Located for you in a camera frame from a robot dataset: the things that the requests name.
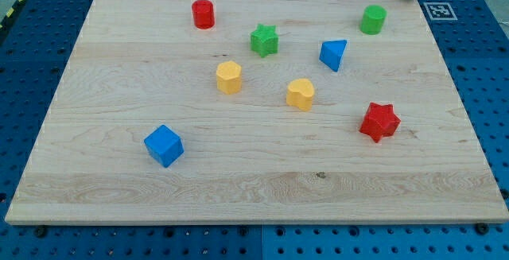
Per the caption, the wooden board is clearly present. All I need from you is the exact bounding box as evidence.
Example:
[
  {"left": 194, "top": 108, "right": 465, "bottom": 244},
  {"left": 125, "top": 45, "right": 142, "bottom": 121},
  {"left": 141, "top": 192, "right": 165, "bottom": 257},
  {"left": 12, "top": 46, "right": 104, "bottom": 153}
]
[{"left": 6, "top": 0, "right": 508, "bottom": 225}]

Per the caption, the yellow hexagon block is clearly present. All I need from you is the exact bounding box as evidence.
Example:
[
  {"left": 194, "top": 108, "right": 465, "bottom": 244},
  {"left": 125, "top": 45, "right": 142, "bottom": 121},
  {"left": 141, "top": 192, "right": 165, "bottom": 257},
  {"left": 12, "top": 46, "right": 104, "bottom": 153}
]
[{"left": 216, "top": 60, "right": 242, "bottom": 95}]

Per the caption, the yellow heart block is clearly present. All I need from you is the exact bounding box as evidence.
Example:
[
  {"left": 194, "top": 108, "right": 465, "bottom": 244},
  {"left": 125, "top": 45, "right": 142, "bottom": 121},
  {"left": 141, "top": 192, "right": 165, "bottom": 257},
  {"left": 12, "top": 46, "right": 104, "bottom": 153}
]
[{"left": 286, "top": 78, "right": 315, "bottom": 111}]

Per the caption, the green star block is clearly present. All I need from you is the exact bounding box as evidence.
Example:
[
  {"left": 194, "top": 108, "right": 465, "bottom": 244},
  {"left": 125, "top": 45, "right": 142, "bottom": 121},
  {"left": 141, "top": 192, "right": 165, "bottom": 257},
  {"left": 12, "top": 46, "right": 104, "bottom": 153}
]
[{"left": 250, "top": 24, "right": 279, "bottom": 58}]

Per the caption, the blue cube block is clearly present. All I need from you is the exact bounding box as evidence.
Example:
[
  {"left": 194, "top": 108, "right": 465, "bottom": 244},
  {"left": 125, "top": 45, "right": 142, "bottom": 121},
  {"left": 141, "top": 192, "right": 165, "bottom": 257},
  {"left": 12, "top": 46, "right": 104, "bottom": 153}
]
[{"left": 144, "top": 125, "right": 185, "bottom": 168}]

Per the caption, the blue triangle block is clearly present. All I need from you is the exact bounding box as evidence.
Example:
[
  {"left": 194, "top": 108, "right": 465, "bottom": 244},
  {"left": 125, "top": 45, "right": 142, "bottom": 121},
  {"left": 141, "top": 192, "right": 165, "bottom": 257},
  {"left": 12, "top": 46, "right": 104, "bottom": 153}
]
[{"left": 319, "top": 40, "right": 348, "bottom": 72}]

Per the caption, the red cylinder block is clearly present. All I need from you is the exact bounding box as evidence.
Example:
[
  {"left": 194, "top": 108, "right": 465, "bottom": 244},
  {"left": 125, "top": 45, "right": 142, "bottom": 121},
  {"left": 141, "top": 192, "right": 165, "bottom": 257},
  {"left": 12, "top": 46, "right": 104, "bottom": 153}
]
[{"left": 192, "top": 0, "right": 216, "bottom": 29}]

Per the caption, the red star block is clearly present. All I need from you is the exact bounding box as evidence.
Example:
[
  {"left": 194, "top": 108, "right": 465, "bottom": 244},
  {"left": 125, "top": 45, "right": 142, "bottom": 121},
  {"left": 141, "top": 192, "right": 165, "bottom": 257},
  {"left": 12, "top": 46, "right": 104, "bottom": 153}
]
[{"left": 359, "top": 103, "right": 401, "bottom": 143}]

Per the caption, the green cylinder block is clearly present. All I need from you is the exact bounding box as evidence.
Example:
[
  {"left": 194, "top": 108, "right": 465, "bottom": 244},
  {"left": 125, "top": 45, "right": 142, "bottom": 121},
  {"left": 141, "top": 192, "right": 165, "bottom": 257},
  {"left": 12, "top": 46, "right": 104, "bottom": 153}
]
[{"left": 359, "top": 5, "right": 387, "bottom": 35}]

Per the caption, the white fiducial marker tag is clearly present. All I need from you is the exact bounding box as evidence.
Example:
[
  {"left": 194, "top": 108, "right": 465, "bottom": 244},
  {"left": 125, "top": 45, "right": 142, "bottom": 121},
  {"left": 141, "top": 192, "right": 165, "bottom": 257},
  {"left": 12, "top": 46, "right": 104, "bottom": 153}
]
[{"left": 424, "top": 2, "right": 457, "bottom": 21}]

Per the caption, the black bolt left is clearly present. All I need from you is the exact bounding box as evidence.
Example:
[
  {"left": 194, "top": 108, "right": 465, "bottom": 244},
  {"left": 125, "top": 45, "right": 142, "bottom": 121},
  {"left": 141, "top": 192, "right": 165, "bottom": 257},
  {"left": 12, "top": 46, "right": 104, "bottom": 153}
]
[{"left": 33, "top": 225, "right": 48, "bottom": 239}]

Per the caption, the black bolt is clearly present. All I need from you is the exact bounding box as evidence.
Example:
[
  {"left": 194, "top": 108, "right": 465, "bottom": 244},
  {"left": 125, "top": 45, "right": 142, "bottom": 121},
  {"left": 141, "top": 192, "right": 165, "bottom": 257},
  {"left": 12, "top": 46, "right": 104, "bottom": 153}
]
[
  {"left": 33, "top": 225, "right": 48, "bottom": 239},
  {"left": 474, "top": 223, "right": 490, "bottom": 235}
]

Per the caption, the black bolt right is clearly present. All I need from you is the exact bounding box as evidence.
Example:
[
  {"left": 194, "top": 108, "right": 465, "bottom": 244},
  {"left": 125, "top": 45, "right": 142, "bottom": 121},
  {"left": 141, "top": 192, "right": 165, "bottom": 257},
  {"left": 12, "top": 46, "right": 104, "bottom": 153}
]
[{"left": 474, "top": 223, "right": 490, "bottom": 235}]

